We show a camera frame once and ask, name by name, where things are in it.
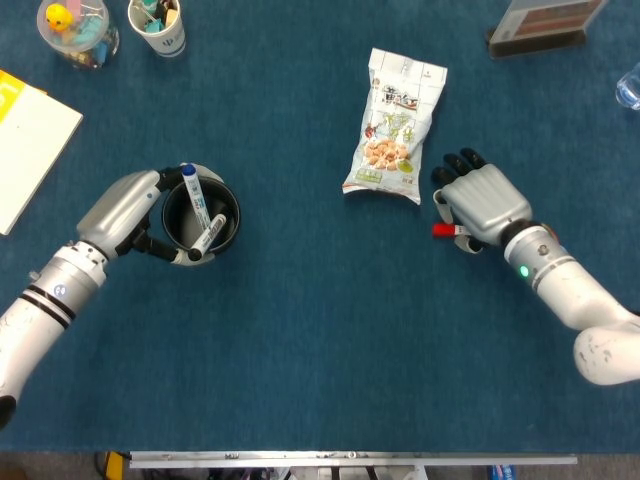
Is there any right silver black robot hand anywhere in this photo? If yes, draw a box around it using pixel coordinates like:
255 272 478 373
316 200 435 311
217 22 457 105
430 147 534 255

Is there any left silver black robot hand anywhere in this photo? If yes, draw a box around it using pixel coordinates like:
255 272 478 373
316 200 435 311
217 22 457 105
75 162 226 266

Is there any red capped white marker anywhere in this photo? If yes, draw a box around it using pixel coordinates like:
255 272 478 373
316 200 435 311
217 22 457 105
432 223 471 239

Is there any black capped white marker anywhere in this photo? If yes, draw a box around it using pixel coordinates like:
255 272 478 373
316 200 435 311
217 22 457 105
187 213 227 262

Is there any black round pen cup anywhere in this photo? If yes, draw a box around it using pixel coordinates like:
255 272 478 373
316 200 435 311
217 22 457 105
161 178 241 260

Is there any blue capped white marker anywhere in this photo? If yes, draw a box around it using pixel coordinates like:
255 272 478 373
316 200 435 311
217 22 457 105
180 163 211 229

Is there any white yellow-green notebook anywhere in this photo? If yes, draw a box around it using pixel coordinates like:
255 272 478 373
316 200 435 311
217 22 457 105
0 68 84 236

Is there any white peanut snack bag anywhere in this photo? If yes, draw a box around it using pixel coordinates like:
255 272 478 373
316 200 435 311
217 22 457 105
341 47 449 205

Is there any clear jar of binder clips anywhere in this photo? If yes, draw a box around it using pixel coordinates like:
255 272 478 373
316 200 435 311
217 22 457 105
36 0 121 70

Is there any white paper cup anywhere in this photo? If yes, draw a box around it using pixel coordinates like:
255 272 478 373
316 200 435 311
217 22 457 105
127 0 187 59

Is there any clear plastic water bottle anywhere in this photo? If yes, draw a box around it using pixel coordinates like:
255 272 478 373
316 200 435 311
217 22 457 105
615 62 640 111

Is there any yellow rubber duck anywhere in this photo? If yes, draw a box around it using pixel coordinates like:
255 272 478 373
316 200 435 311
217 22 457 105
45 3 75 34

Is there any yellow object under table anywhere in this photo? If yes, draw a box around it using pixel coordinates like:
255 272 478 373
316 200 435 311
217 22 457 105
103 451 130 479

